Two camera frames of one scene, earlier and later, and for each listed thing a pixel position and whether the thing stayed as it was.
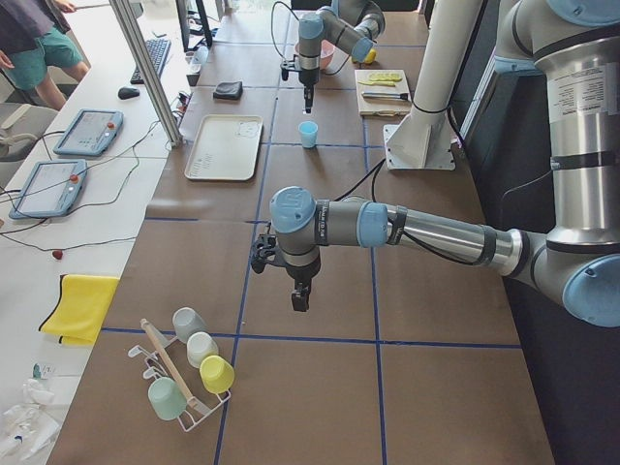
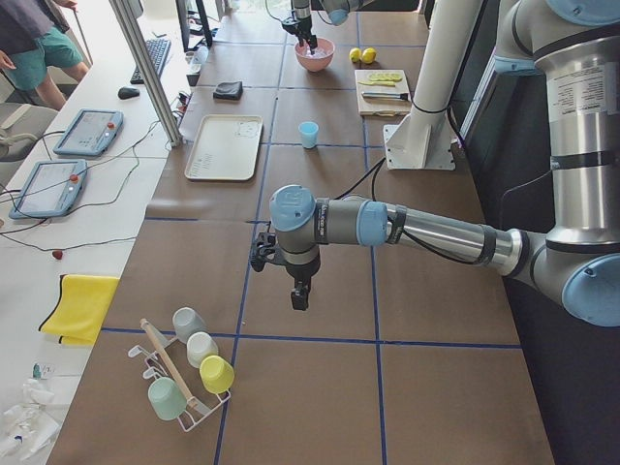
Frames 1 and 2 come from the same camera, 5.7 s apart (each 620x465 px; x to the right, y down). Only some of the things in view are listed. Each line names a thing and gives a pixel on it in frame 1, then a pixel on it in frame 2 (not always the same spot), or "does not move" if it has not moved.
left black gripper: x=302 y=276 does not move
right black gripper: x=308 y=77 -> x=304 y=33
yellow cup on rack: x=216 y=374 does not move
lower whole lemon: x=371 y=55 does not move
